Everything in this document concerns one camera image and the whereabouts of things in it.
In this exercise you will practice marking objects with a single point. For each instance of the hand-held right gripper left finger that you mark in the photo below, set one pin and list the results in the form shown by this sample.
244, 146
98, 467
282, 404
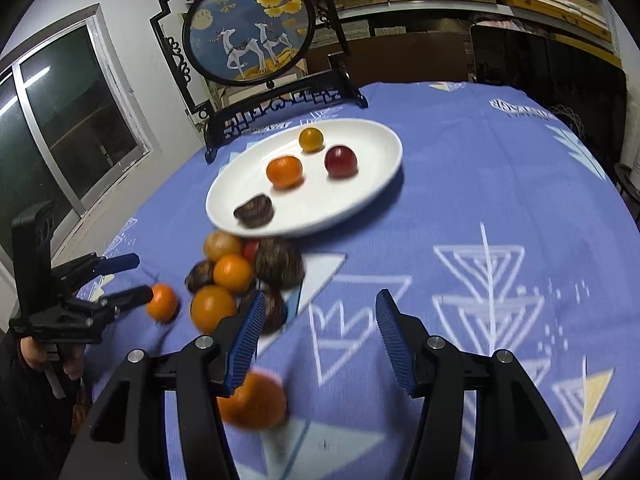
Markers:
246, 342

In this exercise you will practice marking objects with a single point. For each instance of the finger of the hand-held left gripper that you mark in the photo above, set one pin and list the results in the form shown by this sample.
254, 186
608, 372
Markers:
122, 261
132, 296

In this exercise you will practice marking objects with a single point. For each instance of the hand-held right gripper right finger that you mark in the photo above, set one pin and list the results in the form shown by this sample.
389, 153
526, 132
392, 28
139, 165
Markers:
395, 345

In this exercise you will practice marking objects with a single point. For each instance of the orange tangerine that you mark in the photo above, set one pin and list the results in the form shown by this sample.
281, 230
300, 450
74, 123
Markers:
163, 303
233, 273
284, 172
256, 402
212, 308

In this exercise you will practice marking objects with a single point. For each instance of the white oval plate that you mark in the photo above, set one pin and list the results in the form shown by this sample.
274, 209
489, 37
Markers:
320, 195

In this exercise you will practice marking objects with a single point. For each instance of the person's left forearm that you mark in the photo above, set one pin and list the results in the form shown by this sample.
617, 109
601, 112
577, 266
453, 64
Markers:
30, 420

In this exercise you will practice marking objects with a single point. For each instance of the person's left hand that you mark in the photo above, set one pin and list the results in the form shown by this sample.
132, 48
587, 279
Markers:
29, 355

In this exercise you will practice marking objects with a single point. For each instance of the small dark brown fruit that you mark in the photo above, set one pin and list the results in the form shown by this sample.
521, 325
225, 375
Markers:
274, 312
254, 210
196, 277

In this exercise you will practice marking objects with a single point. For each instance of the large dark brown fruit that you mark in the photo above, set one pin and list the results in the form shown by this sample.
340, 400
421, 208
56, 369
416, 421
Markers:
278, 262

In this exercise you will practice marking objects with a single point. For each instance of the small red fruit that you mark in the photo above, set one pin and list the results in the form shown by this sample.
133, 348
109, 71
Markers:
250, 248

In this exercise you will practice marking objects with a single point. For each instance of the yellow brown round fruit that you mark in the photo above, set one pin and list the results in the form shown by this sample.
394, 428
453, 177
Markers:
222, 246

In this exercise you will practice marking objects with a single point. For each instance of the blue printed tablecloth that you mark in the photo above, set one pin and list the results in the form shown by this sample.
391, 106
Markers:
475, 240

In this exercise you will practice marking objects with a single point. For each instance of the red plum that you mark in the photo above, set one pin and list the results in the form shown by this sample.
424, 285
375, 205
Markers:
341, 161

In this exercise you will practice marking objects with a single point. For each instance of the small yellow orange fruit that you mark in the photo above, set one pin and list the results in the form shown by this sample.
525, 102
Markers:
311, 139

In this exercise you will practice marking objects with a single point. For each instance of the round deer painting black stand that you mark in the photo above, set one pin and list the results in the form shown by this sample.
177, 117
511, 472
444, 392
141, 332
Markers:
250, 35

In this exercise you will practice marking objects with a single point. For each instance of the brown board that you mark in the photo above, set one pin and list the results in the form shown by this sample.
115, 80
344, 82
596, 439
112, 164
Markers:
400, 57

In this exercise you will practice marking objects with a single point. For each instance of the black cabinet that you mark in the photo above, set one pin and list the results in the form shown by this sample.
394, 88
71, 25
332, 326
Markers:
545, 75

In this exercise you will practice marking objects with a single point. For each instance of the window with white frame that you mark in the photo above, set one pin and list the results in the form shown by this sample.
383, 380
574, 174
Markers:
65, 125

